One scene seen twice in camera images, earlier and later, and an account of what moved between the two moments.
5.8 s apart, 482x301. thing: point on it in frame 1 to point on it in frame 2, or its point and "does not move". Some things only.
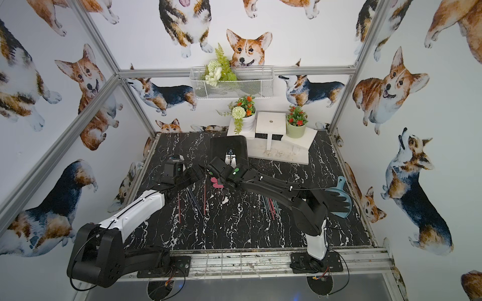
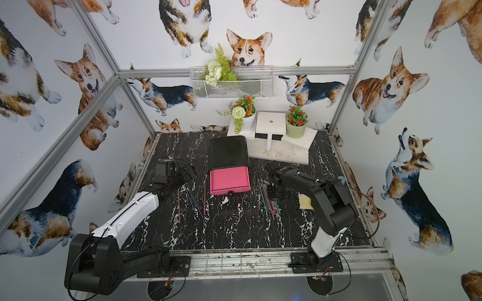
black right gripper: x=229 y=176 to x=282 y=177
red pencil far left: x=179 y=207 does not move
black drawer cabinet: x=219 y=145 does not move
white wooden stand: x=270 y=139 does not move
